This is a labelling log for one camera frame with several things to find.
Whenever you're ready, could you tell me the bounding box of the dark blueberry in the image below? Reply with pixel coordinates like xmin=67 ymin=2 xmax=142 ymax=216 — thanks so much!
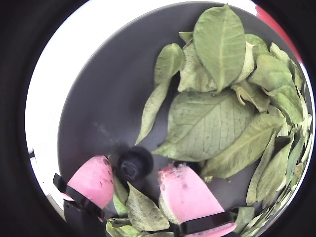
xmin=117 ymin=146 xmax=154 ymax=182

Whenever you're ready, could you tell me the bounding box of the pile of green leaves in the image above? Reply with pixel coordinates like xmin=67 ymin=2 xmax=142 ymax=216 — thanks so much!
xmin=105 ymin=4 xmax=313 ymax=237

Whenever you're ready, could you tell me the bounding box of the dark grey round bowl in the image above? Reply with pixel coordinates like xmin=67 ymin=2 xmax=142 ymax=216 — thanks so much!
xmin=57 ymin=1 xmax=311 ymax=237

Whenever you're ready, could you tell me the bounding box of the red collapsible silicone cup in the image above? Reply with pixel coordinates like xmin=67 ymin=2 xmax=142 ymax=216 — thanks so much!
xmin=255 ymin=5 xmax=306 ymax=64

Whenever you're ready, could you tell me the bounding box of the pink-tipped black gripper finger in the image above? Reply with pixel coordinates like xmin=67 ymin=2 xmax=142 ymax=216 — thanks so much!
xmin=53 ymin=155 xmax=115 ymax=237
xmin=157 ymin=165 xmax=237 ymax=237

